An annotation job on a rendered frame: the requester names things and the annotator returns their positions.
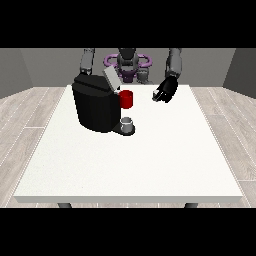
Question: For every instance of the small grey coffee pod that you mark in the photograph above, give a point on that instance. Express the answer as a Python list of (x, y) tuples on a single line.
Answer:
[(156, 95)]

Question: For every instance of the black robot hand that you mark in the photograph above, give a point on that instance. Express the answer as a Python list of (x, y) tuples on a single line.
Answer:
[(168, 87)]

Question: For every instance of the dark table leg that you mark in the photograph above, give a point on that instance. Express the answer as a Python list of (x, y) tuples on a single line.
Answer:
[(65, 205), (191, 205)]

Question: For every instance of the pale grey machine lid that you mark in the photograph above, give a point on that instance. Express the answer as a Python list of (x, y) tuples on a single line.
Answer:
[(111, 77)]

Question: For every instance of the red pod holder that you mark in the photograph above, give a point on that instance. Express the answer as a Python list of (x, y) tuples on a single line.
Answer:
[(126, 98)]

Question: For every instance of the small grey cup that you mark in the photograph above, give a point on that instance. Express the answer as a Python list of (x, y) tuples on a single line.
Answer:
[(126, 124)]

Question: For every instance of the grey robot trunk purple rings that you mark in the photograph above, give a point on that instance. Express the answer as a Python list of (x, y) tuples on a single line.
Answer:
[(128, 65)]

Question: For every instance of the black coffee machine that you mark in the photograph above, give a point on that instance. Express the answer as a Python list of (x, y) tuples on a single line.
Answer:
[(95, 103)]

